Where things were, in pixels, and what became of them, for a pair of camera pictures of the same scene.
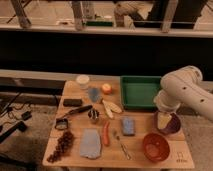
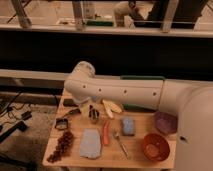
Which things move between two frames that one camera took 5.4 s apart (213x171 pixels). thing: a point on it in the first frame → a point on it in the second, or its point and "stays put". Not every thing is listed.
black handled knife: x=78 y=110 stays put
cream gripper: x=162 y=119 → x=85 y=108
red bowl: x=156 y=147 stays put
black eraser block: x=72 y=102 stays put
